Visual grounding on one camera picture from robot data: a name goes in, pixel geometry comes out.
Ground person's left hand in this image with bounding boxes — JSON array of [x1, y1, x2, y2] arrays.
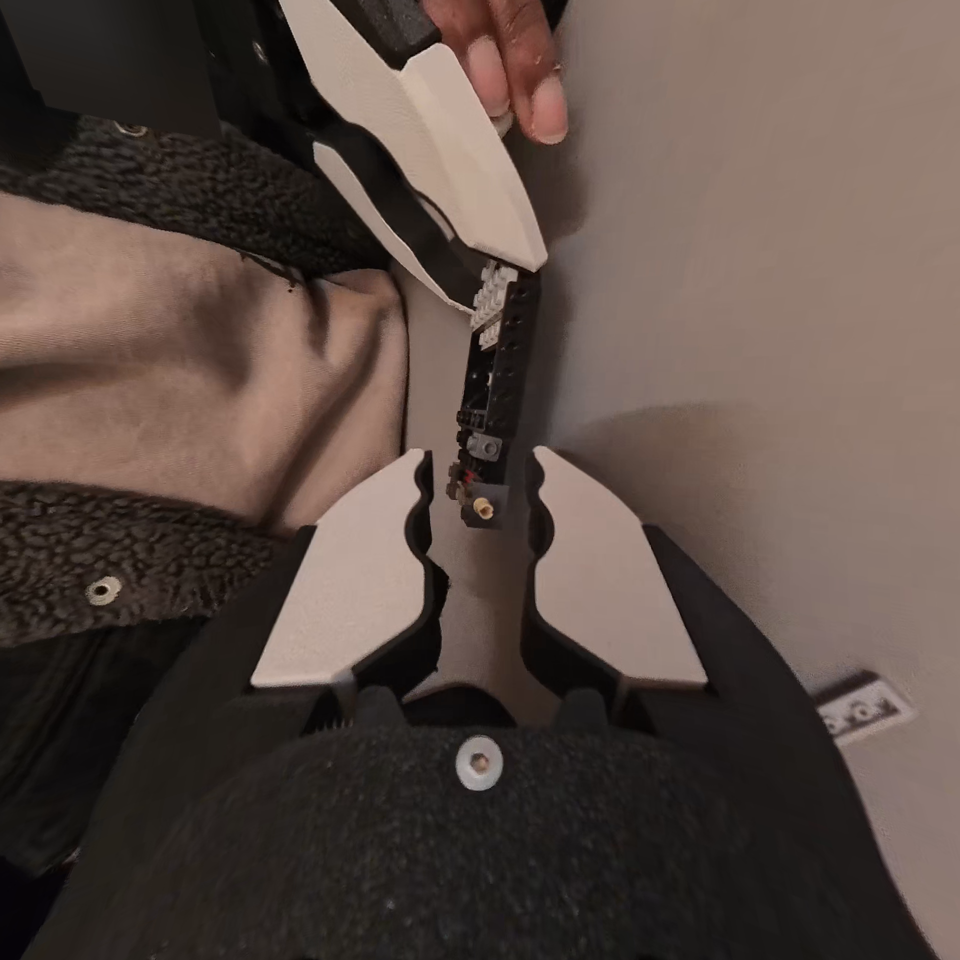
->
[[423, 0, 569, 145]]

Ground grey desk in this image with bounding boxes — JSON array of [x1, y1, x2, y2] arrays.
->
[[390, 0, 960, 960]]

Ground person's taupe sweatshirt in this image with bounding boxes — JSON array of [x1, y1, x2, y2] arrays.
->
[[0, 191, 410, 530]]

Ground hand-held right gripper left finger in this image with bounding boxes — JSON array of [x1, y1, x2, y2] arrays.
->
[[249, 448, 450, 725]]

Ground long grey brick plate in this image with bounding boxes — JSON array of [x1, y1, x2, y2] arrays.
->
[[813, 671, 916, 747]]

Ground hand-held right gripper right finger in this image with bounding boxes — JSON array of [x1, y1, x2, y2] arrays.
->
[[519, 446, 710, 725]]

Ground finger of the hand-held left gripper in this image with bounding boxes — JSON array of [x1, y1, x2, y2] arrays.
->
[[277, 0, 549, 273], [311, 120, 489, 312]]

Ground person's black trousers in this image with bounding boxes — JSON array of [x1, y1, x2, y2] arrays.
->
[[0, 615, 204, 879]]

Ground black toy brick car chassis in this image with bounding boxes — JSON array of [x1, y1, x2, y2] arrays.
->
[[448, 258, 543, 532]]

